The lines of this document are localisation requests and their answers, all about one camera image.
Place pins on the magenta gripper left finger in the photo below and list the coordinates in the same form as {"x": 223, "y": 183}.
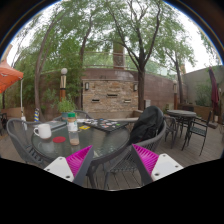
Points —
{"x": 73, "y": 168}

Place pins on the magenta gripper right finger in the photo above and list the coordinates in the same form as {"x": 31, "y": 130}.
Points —
{"x": 152, "y": 166}

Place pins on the grey wicker chair right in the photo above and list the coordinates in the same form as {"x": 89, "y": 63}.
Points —
{"x": 125, "y": 162}

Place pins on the grey wicker chair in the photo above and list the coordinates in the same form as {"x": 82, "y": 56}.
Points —
{"x": 125, "y": 162}
{"x": 20, "y": 133}

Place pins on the red round coaster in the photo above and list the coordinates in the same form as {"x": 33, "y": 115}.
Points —
{"x": 59, "y": 139}

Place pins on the round glass patio table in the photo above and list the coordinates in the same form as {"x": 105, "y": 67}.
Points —
{"x": 106, "y": 146}

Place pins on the yellow small card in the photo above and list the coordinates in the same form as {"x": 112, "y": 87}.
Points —
{"x": 84, "y": 127}

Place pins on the clear plastic bottle green cap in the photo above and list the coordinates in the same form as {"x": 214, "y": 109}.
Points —
{"x": 73, "y": 129}

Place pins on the black backpack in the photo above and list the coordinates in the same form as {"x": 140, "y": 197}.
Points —
{"x": 148, "y": 125}

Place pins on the grey closed laptop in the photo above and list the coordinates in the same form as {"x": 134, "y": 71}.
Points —
{"x": 53, "y": 125}

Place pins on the white ceramic mug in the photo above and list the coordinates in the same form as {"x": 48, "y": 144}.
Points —
{"x": 43, "y": 131}

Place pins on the black laptop with stickers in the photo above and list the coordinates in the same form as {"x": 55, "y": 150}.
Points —
{"x": 105, "y": 124}

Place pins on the round background patio table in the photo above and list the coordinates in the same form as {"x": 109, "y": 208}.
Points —
{"x": 182, "y": 116}

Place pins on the black metal chair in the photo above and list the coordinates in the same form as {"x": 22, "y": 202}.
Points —
{"x": 197, "y": 126}

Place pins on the potted green plant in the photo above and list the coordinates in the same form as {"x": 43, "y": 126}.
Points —
{"x": 65, "y": 106}

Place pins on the grey wicker chair left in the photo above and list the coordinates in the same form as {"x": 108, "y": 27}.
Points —
{"x": 20, "y": 133}

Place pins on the closed maroon patio umbrella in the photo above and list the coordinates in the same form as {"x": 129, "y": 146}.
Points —
{"x": 214, "y": 92}

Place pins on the orange patio umbrella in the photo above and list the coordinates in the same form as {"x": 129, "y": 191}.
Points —
{"x": 8, "y": 76}

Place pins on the globe lamp post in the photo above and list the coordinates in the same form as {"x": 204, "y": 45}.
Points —
{"x": 63, "y": 83}

